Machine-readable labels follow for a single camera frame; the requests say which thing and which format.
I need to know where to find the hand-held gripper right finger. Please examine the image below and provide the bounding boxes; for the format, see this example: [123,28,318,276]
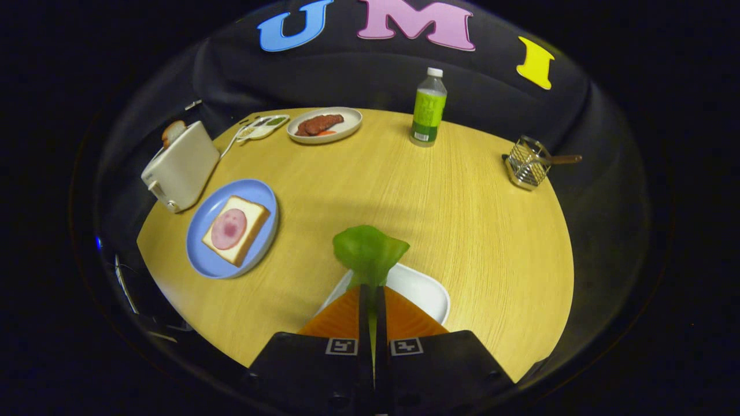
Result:
[376,285,514,415]

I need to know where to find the white bread slice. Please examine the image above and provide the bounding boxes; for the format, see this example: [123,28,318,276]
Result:
[201,195,271,268]

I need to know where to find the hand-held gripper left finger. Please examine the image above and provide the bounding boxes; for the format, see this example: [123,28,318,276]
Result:
[247,284,375,414]

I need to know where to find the brown meat slices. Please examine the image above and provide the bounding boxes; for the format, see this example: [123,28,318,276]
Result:
[295,114,345,137]

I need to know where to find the green label drink bottle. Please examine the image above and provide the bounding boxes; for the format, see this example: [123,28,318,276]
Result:
[409,67,448,147]

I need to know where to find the green lettuce leaf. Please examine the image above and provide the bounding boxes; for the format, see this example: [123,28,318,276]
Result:
[332,225,410,353]

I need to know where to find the white rounded square plate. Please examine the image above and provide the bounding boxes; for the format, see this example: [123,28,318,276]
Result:
[317,263,451,325]

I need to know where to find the white divided seed dish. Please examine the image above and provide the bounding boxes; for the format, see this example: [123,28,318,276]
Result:
[236,114,290,142]

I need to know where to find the blue round plate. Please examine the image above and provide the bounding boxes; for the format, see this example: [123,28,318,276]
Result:
[186,179,280,280]

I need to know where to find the metal wire basket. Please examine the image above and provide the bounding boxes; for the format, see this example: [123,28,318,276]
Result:
[502,135,553,191]

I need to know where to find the white power cable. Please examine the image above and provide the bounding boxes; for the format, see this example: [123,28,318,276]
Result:
[220,124,255,159]

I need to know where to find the white round plate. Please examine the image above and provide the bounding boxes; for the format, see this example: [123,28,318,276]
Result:
[287,107,363,144]

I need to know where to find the white toaster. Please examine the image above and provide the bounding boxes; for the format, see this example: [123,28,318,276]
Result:
[140,120,221,214]

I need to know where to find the browned toast slice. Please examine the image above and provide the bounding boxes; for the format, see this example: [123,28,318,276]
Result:
[161,120,187,150]

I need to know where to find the pink ham slice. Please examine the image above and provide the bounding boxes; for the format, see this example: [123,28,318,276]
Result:
[210,208,248,250]

